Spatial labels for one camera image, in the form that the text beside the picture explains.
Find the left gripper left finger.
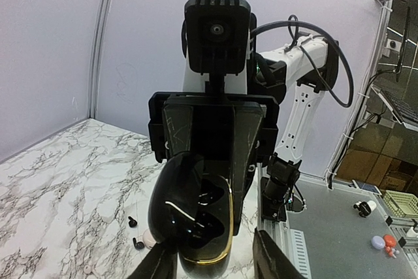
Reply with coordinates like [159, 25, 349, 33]
[129, 243, 178, 279]

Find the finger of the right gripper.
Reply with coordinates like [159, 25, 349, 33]
[231, 104, 264, 236]
[162, 102, 193, 160]

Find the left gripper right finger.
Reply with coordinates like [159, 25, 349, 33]
[253, 228, 305, 279]

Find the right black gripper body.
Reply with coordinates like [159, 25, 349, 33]
[148, 92, 280, 163]

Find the black earbud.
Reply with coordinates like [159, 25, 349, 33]
[133, 238, 145, 250]
[128, 216, 137, 228]

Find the black earbud charging case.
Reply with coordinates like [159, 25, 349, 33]
[148, 152, 234, 278]

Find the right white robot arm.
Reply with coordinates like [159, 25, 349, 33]
[148, 34, 338, 242]

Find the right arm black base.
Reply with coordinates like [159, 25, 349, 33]
[260, 153, 306, 222]

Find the pink round earbud case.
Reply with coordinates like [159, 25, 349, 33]
[142, 229, 157, 250]

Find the green plastic basket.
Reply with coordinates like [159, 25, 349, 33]
[383, 190, 417, 218]

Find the open laptop on stand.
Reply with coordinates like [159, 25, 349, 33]
[371, 84, 417, 132]

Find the aluminium front rail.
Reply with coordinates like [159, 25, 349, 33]
[257, 164, 312, 278]

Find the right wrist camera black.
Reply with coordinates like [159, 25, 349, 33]
[182, 0, 251, 95]

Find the small white black camera toy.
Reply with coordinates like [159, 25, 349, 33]
[353, 200, 377, 218]

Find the right aluminium corner post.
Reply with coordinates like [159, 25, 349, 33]
[88, 0, 112, 119]

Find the aluminium frame with white cables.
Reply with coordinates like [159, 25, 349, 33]
[325, 0, 393, 190]

